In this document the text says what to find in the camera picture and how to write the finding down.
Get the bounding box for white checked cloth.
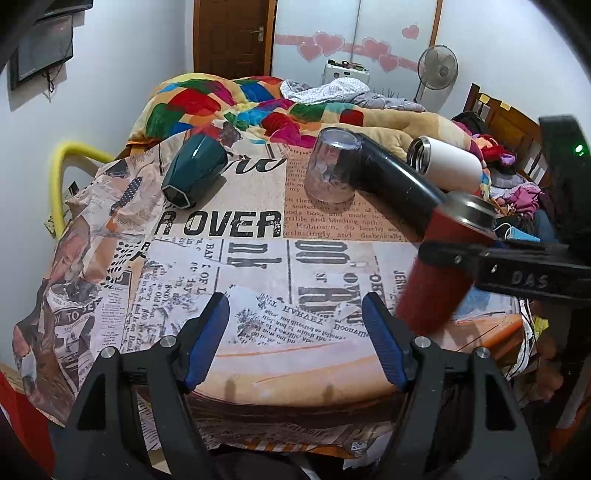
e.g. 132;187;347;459
280;77;370;105

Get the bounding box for standing electric fan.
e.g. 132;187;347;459
414;44;459;103

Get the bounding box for red thermos cup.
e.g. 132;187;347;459
396;191;496;336

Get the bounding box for small wall monitor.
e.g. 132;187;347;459
9;15;73;90

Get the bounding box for newspaper print tablecloth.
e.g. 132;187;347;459
12;133;528;458

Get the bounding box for colourful patchwork blanket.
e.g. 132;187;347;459
127;73;481;156

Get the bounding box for wall mounted television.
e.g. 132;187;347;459
37;0;94;22

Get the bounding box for wooden headboard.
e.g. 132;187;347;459
464;83;552;188

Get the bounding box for brown wooden door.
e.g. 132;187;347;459
192;0;277;79

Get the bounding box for black thermos bottle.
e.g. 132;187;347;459
349;133;446;236

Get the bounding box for clear plastic cup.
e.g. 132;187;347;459
304;127;361;204

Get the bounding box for dark green faceted cup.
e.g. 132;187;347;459
161;134;228;209

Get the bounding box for white cabinet box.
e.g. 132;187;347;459
322;59;370;84

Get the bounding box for pink clothes pile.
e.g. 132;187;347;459
453;111;544;219

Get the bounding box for frosted glass wardrobe doors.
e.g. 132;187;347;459
271;0;443;100

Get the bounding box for white thermos cup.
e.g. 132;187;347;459
407;136;482;194

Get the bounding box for grey bedsheet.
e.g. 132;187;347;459
352;92;426;113

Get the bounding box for yellow foam tube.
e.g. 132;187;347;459
45;140;115;240

